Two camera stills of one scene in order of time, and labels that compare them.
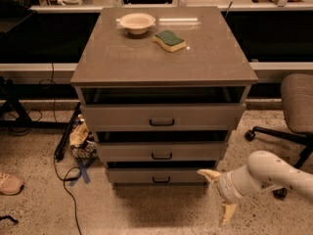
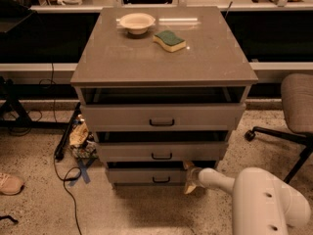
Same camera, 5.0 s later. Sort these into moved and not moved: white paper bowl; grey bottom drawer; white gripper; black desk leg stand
Moved: white gripper
Not moved: black desk leg stand; white paper bowl; grey bottom drawer
